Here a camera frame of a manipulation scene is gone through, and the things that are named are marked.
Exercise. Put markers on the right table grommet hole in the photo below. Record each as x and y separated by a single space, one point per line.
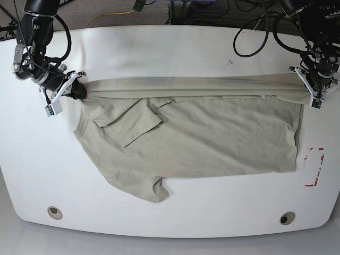
287 218

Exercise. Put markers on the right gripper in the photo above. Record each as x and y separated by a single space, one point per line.
51 79

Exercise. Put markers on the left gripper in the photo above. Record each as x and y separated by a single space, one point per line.
320 74

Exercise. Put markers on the red tape rectangle marking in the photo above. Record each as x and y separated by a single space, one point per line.
312 165

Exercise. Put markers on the table grommet hole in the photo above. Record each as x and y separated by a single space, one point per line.
287 218
55 213

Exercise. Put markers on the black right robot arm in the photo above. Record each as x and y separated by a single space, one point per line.
34 33

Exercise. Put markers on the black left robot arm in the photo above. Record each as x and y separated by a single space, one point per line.
321 36

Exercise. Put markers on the beige T-shirt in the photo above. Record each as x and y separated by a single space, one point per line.
249 126

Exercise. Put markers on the left table grommet hole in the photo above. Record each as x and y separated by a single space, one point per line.
55 213

